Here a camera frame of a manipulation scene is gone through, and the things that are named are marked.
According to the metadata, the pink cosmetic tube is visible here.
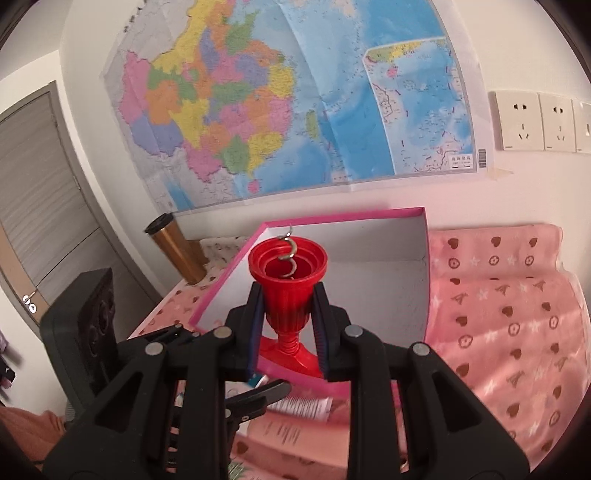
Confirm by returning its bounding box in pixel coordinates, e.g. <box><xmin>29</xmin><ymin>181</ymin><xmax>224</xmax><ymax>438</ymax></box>
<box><xmin>235</xmin><ymin>412</ymin><xmax>349</xmax><ymax>479</ymax></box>

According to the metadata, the red plastic goblet hook stand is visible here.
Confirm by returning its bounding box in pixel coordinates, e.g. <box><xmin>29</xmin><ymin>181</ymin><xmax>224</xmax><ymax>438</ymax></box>
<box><xmin>249</xmin><ymin>230</ymin><xmax>328</xmax><ymax>378</ymax></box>

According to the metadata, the white blue medicine box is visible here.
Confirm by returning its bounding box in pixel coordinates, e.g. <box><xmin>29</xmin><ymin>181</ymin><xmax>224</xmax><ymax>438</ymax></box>
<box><xmin>270</xmin><ymin>386</ymin><xmax>335</xmax><ymax>422</ymax></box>

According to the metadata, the grey door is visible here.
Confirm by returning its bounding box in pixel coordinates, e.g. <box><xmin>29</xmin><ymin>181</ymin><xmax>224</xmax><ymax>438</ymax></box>
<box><xmin>1</xmin><ymin>83</ymin><xmax>161</xmax><ymax>340</ymax></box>

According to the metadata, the pink patterned blanket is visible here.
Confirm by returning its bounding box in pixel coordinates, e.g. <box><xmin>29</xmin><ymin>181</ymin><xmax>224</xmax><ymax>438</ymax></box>
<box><xmin>128</xmin><ymin>223</ymin><xmax>591</xmax><ymax>480</ymax></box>

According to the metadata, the copper travel tumbler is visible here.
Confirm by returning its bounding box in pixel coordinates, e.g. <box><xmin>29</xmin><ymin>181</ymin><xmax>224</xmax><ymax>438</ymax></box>
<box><xmin>144</xmin><ymin>212</ymin><xmax>206</xmax><ymax>285</ymax></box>

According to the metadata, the pink cardboard box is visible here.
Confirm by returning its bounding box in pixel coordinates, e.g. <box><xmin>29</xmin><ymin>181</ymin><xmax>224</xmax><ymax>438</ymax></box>
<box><xmin>187</xmin><ymin>206</ymin><xmax>432</xmax><ymax>399</ymax></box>

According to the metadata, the colourful wall map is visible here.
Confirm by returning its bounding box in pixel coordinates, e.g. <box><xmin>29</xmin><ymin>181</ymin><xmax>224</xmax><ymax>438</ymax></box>
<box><xmin>103</xmin><ymin>1</ymin><xmax>494</xmax><ymax>212</ymax></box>

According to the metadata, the white wall socket left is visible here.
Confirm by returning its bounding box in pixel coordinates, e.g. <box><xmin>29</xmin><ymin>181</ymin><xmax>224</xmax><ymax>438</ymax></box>
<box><xmin>491</xmin><ymin>90</ymin><xmax>544</xmax><ymax>151</ymax></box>

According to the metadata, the white wall socket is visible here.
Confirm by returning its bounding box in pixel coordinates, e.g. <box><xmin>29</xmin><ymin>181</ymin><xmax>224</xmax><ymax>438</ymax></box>
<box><xmin>491</xmin><ymin>90</ymin><xmax>544</xmax><ymax>151</ymax></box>
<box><xmin>539</xmin><ymin>93</ymin><xmax>576</xmax><ymax>153</ymax></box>
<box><xmin>572</xmin><ymin>100</ymin><xmax>591</xmax><ymax>154</ymax></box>

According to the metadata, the white wall socket middle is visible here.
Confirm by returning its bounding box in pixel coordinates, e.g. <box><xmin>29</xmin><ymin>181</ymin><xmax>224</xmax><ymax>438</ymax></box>
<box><xmin>539</xmin><ymin>93</ymin><xmax>576</xmax><ymax>153</ymax></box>

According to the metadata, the white wall socket right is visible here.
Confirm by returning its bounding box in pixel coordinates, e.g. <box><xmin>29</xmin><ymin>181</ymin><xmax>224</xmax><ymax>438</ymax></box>
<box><xmin>572</xmin><ymin>100</ymin><xmax>591</xmax><ymax>154</ymax></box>

